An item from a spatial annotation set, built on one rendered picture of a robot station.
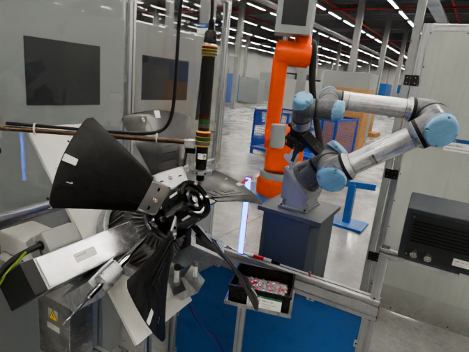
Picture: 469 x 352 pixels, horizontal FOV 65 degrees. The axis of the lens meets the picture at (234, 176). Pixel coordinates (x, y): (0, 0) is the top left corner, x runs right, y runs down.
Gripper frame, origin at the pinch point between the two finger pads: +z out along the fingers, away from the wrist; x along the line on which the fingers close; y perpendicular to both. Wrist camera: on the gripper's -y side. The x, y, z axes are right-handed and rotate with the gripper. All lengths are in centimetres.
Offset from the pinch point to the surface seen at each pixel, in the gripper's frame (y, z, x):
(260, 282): -23, 4, 52
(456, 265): -69, -16, 14
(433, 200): -54, -27, 5
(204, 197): -7, -40, 57
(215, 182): 4, -24, 45
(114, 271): -11, -47, 88
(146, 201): -1, -47, 71
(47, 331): 13, -7, 115
